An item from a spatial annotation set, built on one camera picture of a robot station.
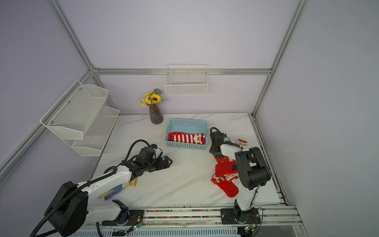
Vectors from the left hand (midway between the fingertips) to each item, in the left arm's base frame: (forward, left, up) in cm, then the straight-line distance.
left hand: (166, 164), depth 86 cm
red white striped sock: (+23, -7, -3) cm, 24 cm away
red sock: (-9, -36, -6) cm, 37 cm away
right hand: (+12, -33, -7) cm, 36 cm away
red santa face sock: (+19, -51, -5) cm, 55 cm away
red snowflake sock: (+1, -36, -6) cm, 36 cm away
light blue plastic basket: (+34, -12, -4) cm, 36 cm away
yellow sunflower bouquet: (+39, +11, +18) cm, 45 cm away
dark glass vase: (+39, +12, +1) cm, 41 cm away
